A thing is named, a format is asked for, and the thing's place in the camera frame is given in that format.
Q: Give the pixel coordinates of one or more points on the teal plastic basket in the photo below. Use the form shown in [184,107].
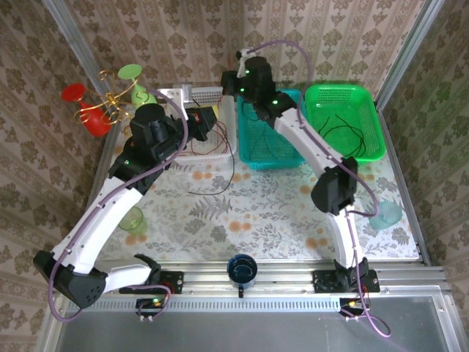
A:
[286,157]

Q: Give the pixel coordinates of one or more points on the teal transparent cup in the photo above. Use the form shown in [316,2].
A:
[386,216]

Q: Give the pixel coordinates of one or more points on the green transparent cup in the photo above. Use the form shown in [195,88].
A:
[132,220]

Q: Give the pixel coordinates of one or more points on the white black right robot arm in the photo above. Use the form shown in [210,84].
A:
[304,139]

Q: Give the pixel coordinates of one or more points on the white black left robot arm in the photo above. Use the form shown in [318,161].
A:
[102,220]

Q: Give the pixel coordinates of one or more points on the left small controller board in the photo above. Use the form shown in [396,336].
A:
[148,304]

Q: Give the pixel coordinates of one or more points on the green plastic basket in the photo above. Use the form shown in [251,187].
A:
[344,102]

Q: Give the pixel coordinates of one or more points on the white plastic basket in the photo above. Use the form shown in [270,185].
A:
[209,93]

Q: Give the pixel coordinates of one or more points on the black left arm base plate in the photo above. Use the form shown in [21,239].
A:
[176,282]

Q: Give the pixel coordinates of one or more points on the red plastic goblet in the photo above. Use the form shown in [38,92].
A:
[96,122]

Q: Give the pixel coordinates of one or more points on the floral tablecloth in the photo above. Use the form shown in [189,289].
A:
[256,227]

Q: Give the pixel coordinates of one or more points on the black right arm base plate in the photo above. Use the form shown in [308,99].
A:
[320,282]

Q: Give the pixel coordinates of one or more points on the right small controller board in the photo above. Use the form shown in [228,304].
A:
[351,305]

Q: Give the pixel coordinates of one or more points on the aluminium frame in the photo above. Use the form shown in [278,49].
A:
[278,278]

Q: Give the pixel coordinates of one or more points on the small controller board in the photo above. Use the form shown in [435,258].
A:
[148,304]
[351,305]

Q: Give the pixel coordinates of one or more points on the dark blue mug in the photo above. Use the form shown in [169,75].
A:
[242,271]

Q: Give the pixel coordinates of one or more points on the light green plastic goblet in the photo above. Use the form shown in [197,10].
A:
[130,71]

